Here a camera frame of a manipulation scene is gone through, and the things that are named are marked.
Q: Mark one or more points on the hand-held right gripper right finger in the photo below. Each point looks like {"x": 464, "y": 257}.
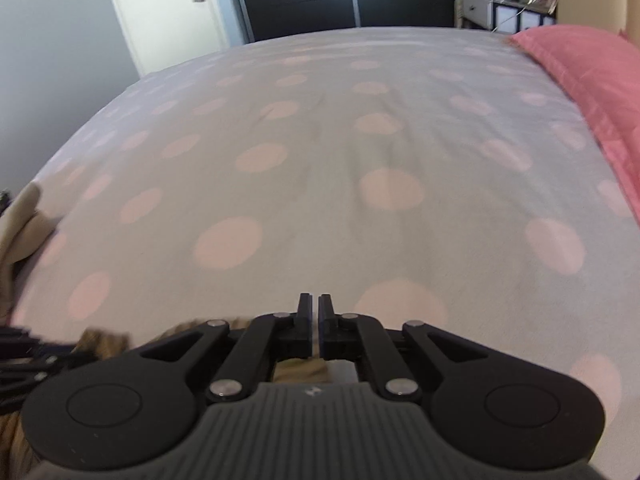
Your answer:
{"x": 326, "y": 320}

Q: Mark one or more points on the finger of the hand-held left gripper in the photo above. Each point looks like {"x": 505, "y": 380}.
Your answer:
{"x": 30, "y": 365}

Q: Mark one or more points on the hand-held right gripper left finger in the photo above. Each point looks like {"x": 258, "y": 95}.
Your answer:
{"x": 305, "y": 320}

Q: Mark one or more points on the beige striped shirt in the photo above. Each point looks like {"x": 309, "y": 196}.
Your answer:
{"x": 105, "y": 342}

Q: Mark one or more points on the beige folded garment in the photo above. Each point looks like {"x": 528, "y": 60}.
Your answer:
{"x": 25, "y": 230}

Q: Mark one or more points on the polka dot bed sheet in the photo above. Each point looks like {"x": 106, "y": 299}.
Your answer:
{"x": 350, "y": 110}

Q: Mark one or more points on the white room door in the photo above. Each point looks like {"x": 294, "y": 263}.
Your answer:
{"x": 160, "y": 20}

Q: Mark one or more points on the white nightstand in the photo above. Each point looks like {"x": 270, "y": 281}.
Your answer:
{"x": 475, "y": 10}

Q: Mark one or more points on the pink pillow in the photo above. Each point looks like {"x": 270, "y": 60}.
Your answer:
{"x": 590, "y": 70}

